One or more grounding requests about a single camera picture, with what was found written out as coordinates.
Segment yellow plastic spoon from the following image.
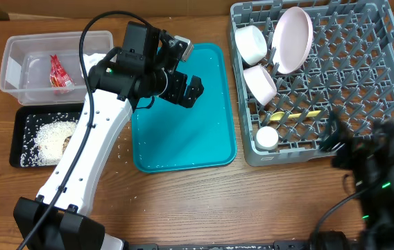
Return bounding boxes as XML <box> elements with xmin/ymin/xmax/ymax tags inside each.
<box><xmin>269</xmin><ymin>110</ymin><xmax>320</xmax><ymax>122</ymax></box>

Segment large white plate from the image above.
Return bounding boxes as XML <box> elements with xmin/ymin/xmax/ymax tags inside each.
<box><xmin>271</xmin><ymin>7</ymin><xmax>314</xmax><ymax>74</ymax></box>

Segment white cup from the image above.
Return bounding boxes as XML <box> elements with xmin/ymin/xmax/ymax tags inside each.
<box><xmin>254</xmin><ymin>126</ymin><xmax>279</xmax><ymax>151</ymax></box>

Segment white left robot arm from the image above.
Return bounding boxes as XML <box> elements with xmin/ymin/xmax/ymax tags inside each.
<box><xmin>13</xmin><ymin>19</ymin><xmax>204</xmax><ymax>249</ymax></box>

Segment clear plastic waste bin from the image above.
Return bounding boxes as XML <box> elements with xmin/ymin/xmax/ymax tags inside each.
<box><xmin>0</xmin><ymin>30</ymin><xmax>125</xmax><ymax>106</ymax></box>

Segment red snack wrapper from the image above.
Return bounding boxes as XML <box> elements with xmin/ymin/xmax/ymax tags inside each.
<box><xmin>49</xmin><ymin>55</ymin><xmax>74</xmax><ymax>95</ymax></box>

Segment brown food scraps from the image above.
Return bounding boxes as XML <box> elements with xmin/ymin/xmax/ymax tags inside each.
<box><xmin>62</xmin><ymin>136</ymin><xmax>71</xmax><ymax>153</ymax></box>

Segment small white bowl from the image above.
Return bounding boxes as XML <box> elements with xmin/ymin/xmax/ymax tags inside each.
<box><xmin>234</xmin><ymin>25</ymin><xmax>268</xmax><ymax>66</ymax></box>

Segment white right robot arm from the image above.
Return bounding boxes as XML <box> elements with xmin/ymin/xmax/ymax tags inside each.
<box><xmin>309</xmin><ymin>111</ymin><xmax>394</xmax><ymax>249</ymax></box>

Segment rice grains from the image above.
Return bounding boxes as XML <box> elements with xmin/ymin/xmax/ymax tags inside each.
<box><xmin>19</xmin><ymin>112</ymin><xmax>80</xmax><ymax>167</ymax></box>

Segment grey dishwasher rack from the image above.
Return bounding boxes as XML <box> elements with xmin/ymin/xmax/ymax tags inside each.
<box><xmin>230</xmin><ymin>0</ymin><xmax>394</xmax><ymax>167</ymax></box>

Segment pink bowl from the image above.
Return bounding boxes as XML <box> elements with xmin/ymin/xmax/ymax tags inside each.
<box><xmin>243</xmin><ymin>65</ymin><xmax>277</xmax><ymax>106</ymax></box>

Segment white tissue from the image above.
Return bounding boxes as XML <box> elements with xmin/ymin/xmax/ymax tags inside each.
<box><xmin>83</xmin><ymin>53</ymin><xmax>106</xmax><ymax>74</ymax></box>

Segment black tray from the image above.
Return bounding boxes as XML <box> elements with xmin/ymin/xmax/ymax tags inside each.
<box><xmin>9</xmin><ymin>103</ymin><xmax>83</xmax><ymax>168</ymax></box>

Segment teal serving tray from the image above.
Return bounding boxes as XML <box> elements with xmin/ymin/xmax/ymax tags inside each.
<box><xmin>131</xmin><ymin>43</ymin><xmax>237</xmax><ymax>173</ymax></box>

